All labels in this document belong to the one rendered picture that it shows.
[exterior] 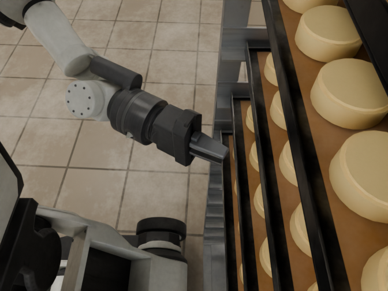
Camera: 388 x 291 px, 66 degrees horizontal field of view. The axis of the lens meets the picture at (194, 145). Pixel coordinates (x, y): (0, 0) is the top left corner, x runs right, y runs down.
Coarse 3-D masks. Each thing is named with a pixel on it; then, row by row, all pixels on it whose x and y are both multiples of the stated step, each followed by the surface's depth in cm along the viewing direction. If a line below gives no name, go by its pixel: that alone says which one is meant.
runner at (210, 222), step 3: (207, 219) 91; (210, 219) 91; (213, 219) 91; (216, 219) 91; (219, 219) 91; (222, 219) 91; (207, 222) 90; (210, 222) 90; (213, 222) 90; (216, 222) 90; (219, 222) 90; (222, 222) 90; (207, 225) 90; (210, 225) 90; (213, 225) 90; (216, 225) 90; (219, 225) 90; (222, 225) 90
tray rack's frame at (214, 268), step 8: (208, 248) 112; (216, 248) 112; (224, 248) 112; (208, 256) 110; (216, 256) 110; (224, 256) 110; (208, 264) 108; (216, 264) 108; (224, 264) 108; (208, 272) 107; (216, 272) 107; (224, 272) 107; (208, 280) 106; (216, 280) 106; (224, 280) 106; (208, 288) 104; (216, 288) 104; (224, 288) 104
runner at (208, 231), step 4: (204, 228) 98; (208, 228) 98; (212, 228) 98; (216, 228) 98; (220, 228) 98; (204, 232) 98; (208, 232) 98; (212, 232) 98; (216, 232) 98; (220, 232) 98; (204, 236) 97; (208, 236) 97; (212, 236) 97; (216, 236) 97; (220, 236) 97
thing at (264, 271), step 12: (252, 120) 40; (252, 132) 42; (252, 144) 39; (252, 156) 38; (252, 168) 39; (252, 180) 38; (252, 192) 37; (252, 204) 36; (252, 216) 35; (264, 228) 34; (264, 240) 32; (264, 252) 31; (264, 264) 31; (264, 276) 32; (264, 288) 31
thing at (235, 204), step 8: (232, 136) 52; (232, 144) 51; (232, 152) 51; (232, 160) 50; (232, 168) 49; (232, 176) 48; (232, 184) 47; (232, 192) 46; (240, 248) 42; (240, 256) 41; (240, 264) 41; (240, 280) 40; (240, 288) 39
